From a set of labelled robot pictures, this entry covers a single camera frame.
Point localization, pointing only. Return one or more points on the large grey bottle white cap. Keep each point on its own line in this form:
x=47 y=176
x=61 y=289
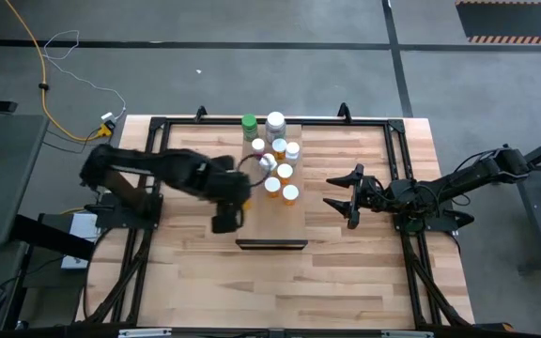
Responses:
x=275 y=119

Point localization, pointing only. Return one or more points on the black mat hazard stripes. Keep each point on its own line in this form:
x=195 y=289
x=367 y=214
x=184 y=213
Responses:
x=510 y=21

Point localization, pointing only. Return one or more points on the black aluminium table frame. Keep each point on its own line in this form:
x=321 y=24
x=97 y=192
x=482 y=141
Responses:
x=327 y=121

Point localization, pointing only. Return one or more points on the wooden shelf black frame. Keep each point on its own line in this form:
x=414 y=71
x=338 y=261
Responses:
x=273 y=220

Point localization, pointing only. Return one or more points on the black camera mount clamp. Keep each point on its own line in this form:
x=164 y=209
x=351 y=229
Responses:
x=344 y=112
x=200 y=113

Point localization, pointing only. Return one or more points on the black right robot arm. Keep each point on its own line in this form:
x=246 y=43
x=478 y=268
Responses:
x=468 y=176

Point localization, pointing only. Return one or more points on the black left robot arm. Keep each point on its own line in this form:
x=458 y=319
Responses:
x=158 y=164

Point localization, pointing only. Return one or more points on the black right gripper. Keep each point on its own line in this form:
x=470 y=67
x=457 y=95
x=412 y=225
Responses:
x=385 y=195

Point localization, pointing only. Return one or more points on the silver bracket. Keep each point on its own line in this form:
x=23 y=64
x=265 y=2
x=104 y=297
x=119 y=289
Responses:
x=406 y=334
x=144 y=333

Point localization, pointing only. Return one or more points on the dark grey desk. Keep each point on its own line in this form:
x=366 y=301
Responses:
x=3 y=178

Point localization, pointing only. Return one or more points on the pink bottle white cap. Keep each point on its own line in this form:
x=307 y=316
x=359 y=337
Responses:
x=258 y=144

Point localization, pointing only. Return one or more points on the white charger plug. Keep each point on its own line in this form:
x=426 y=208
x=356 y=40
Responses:
x=107 y=116

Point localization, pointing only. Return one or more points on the yellow plug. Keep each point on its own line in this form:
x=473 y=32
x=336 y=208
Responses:
x=105 y=128

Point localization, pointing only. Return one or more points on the green medicine bottle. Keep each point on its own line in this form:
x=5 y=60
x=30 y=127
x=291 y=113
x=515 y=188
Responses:
x=249 y=121

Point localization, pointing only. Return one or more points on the white box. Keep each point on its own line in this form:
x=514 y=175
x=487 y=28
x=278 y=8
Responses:
x=82 y=227

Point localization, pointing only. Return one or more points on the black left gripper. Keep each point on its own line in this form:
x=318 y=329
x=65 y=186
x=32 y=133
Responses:
x=226 y=188

